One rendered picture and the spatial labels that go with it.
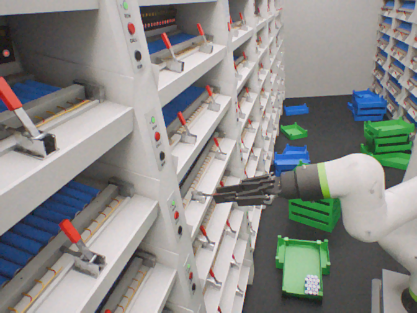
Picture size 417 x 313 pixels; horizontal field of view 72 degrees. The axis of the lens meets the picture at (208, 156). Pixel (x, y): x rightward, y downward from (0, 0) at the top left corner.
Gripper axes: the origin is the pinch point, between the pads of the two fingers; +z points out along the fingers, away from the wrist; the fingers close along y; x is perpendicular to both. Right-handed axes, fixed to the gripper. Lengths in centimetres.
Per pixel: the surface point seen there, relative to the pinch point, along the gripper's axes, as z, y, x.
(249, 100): 9, 96, 0
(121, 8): -5, -22, 50
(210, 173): 9.7, 14.9, -0.3
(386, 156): -73, 199, -111
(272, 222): 20, 100, -93
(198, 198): 8.8, -0.9, 0.5
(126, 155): 4.9, -25.3, 27.8
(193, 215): 8.6, -7.1, -0.9
